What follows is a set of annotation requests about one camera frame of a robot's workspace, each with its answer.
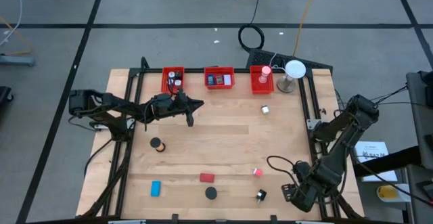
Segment pink sand hourglass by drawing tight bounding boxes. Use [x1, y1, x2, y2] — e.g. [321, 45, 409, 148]
[258, 65, 273, 85]

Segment black beam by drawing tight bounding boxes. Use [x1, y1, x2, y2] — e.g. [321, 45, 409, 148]
[352, 145, 421, 178]

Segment orange sand black hourglass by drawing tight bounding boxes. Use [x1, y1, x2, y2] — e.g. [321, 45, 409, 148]
[150, 137, 166, 153]

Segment white floor cable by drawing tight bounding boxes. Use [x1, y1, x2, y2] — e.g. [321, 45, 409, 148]
[0, 0, 24, 48]

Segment white bulb lamp metal base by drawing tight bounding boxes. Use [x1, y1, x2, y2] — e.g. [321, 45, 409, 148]
[276, 60, 307, 93]

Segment white printed box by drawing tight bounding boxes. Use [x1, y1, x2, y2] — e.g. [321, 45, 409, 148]
[353, 140, 399, 183]

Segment silver bar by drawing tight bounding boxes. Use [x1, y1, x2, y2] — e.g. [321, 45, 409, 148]
[107, 219, 147, 224]
[294, 219, 334, 224]

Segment yellow white container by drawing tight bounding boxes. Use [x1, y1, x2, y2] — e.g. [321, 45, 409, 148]
[376, 183, 412, 204]

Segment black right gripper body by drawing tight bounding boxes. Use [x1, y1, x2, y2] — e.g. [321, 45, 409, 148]
[281, 162, 321, 214]

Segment red plastic basket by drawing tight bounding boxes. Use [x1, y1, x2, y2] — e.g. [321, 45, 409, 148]
[250, 65, 275, 95]
[204, 66, 235, 90]
[160, 66, 185, 95]

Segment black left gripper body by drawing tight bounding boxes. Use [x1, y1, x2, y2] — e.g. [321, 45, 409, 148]
[173, 89, 195, 128]

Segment black coiled cable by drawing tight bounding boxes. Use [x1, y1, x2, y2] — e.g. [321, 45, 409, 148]
[237, 0, 266, 53]

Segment black power cable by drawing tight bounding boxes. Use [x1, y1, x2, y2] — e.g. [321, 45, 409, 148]
[371, 84, 410, 108]

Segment cyan rectangular block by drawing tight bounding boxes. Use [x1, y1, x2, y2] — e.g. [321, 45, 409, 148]
[150, 180, 162, 198]

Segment yellow cable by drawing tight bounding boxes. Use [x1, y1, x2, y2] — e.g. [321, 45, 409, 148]
[292, 0, 319, 57]

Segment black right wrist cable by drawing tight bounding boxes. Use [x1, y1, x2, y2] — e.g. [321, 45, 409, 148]
[266, 155, 299, 185]

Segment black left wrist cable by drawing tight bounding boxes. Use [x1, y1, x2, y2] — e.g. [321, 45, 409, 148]
[167, 78, 181, 98]

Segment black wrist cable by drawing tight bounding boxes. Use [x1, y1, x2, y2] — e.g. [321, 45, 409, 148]
[266, 155, 299, 185]
[167, 78, 181, 98]

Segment grey furniture leg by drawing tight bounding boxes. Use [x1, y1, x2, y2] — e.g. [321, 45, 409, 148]
[0, 54, 37, 67]

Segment black capped hourglass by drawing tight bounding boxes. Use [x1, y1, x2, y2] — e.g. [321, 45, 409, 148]
[204, 186, 219, 200]

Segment thin white lamp cable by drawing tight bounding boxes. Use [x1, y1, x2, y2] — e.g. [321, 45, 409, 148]
[269, 52, 287, 71]

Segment black chair base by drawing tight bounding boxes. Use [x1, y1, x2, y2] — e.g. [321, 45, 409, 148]
[0, 85, 15, 115]

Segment grey metal cabinet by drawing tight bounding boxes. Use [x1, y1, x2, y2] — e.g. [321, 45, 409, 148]
[405, 70, 433, 224]

